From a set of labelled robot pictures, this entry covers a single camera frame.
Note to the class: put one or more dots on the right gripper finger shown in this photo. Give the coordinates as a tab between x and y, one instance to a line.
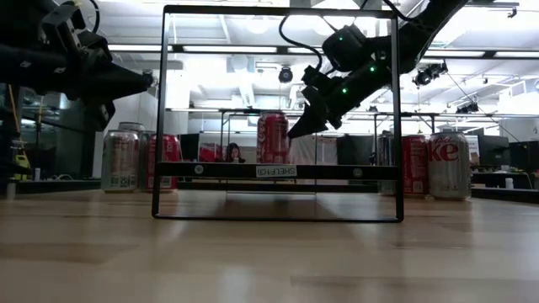
307	99
313	118

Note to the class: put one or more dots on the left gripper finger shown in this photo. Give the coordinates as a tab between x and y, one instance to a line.
113	73
111	90

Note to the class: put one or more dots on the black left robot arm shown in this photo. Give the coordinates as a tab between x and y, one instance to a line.
25	76

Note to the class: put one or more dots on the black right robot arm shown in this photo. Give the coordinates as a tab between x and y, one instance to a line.
433	21

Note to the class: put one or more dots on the white partition panel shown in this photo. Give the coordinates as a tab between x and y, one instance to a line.
307	151

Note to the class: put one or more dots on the white ceiling strip light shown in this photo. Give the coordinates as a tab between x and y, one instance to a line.
455	54
518	54
139	47
229	49

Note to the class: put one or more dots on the black monitor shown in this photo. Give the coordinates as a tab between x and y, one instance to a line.
189	147
524	155
355	149
492	149

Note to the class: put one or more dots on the yellow tag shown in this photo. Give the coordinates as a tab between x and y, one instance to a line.
77	3

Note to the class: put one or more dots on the black ceiling spotlight cluster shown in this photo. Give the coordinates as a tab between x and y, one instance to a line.
467	108
429	73

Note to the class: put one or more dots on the person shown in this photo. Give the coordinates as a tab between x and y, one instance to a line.
234	152

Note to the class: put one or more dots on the white cup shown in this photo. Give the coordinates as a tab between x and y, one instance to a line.
10	189
508	183
37	173

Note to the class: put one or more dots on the red and white box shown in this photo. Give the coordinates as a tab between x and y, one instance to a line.
207	152

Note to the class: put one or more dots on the yellow handheld device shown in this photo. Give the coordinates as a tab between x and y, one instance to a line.
21	160

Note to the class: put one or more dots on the white sign board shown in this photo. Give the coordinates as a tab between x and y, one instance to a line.
474	149

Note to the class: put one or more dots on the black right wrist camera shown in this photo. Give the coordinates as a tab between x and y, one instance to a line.
316	78

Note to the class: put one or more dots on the black metal frame stand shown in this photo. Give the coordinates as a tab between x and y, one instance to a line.
417	114

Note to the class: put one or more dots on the black table rail frame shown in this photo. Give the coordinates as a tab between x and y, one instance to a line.
63	186

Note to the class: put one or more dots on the black frame wooden shelf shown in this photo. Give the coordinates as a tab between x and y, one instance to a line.
210	170

